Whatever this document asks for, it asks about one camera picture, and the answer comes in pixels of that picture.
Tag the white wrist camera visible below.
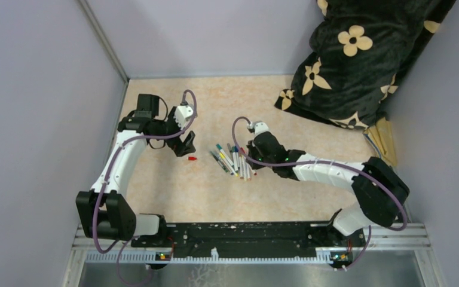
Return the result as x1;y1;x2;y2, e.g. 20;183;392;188
247;121;270;137
173;104;194;129

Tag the green cap marker pen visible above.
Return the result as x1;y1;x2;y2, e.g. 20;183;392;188
216;144;234;165

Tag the red white marker pen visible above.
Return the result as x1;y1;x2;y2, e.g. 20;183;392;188
246;159;257;176

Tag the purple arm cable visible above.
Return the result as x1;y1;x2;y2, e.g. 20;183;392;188
231;116;408;271
91;89;198;287

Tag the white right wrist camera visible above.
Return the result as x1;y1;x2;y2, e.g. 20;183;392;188
247;121;270;137

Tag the dark grey marker pen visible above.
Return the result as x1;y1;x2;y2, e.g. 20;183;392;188
209;151;229;173

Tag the black floral blanket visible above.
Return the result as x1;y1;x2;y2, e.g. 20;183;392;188
274;1;454;130

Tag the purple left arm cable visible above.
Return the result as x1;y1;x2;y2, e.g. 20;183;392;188
91;89;198;287

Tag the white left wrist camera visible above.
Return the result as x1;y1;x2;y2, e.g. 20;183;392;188
173;104;194;129

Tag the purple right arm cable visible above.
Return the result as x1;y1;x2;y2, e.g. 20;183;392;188
231;116;408;271

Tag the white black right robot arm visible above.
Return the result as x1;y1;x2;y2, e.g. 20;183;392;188
247;132;409;246

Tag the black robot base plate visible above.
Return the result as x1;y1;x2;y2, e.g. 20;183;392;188
131;221;365;259

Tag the yellow cloth bag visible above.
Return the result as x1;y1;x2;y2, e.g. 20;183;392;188
363;117;397;167

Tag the aluminium frame rail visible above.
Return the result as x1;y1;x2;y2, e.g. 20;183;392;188
72;223;430;268

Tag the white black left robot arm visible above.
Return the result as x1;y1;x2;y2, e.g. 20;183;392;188
75;90;197;247

